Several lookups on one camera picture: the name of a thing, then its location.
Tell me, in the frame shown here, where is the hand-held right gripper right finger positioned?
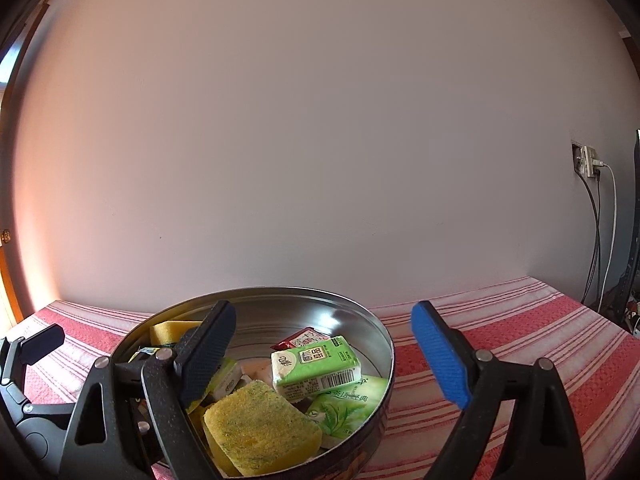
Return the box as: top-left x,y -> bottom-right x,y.
411,301 -> 587,480

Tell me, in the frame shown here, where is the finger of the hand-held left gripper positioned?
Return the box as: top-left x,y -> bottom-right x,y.
0,324 -> 66,411

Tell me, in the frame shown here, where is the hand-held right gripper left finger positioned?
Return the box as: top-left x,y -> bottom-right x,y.
60,300 -> 237,480

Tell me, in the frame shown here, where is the yellow sponge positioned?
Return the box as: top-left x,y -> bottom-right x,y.
202,380 -> 323,477
150,320 -> 203,348

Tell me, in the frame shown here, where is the red snack packet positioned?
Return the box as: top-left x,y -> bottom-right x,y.
271,326 -> 333,351

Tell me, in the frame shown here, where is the round printed cookie tin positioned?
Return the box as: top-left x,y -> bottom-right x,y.
107,286 -> 396,478

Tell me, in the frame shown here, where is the green tissue pack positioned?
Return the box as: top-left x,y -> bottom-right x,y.
271,336 -> 362,403
306,375 -> 390,450

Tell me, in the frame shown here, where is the wooden door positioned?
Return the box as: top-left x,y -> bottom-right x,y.
0,2 -> 51,326

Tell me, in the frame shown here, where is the red white striped tablecloth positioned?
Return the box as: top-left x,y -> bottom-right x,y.
7,276 -> 636,480

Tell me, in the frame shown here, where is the dark object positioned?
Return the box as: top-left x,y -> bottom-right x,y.
617,130 -> 640,326

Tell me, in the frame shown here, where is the black cable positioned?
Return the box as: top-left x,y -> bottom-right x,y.
575,170 -> 600,306
592,175 -> 602,307

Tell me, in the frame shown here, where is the wall socket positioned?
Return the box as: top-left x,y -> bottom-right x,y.
571,142 -> 603,179

